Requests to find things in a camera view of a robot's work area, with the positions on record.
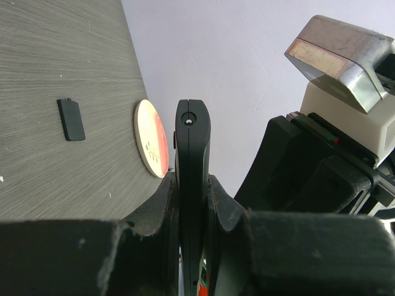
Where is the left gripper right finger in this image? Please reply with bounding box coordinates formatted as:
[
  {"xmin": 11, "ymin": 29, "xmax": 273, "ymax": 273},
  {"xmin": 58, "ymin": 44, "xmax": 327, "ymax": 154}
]
[{"xmin": 205, "ymin": 176, "xmax": 394, "ymax": 295}]

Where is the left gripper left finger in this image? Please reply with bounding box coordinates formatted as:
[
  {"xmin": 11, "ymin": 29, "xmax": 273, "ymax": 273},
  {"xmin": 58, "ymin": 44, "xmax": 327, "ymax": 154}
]
[{"xmin": 1, "ymin": 174, "xmax": 179, "ymax": 295}]

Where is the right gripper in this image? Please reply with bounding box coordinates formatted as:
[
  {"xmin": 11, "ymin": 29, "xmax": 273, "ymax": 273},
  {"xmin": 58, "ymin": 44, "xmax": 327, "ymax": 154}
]
[{"xmin": 235, "ymin": 112, "xmax": 394, "ymax": 215}]

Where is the red orange battery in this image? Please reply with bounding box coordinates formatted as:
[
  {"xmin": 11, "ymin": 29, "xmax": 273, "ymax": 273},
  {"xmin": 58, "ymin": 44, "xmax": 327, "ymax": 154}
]
[{"xmin": 198, "ymin": 278, "xmax": 208, "ymax": 296}]

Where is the black remote control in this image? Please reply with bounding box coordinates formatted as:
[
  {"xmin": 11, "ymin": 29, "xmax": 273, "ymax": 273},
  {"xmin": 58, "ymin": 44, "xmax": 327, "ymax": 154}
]
[{"xmin": 174, "ymin": 99, "xmax": 211, "ymax": 295}]

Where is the black battery cover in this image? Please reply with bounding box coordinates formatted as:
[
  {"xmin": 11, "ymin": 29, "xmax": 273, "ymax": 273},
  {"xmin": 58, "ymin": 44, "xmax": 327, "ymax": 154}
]
[{"xmin": 57, "ymin": 98, "xmax": 86, "ymax": 141}]

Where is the pink plate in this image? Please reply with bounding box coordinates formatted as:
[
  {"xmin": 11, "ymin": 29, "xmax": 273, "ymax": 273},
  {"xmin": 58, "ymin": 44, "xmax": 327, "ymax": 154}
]
[{"xmin": 133, "ymin": 99, "xmax": 169, "ymax": 178}]

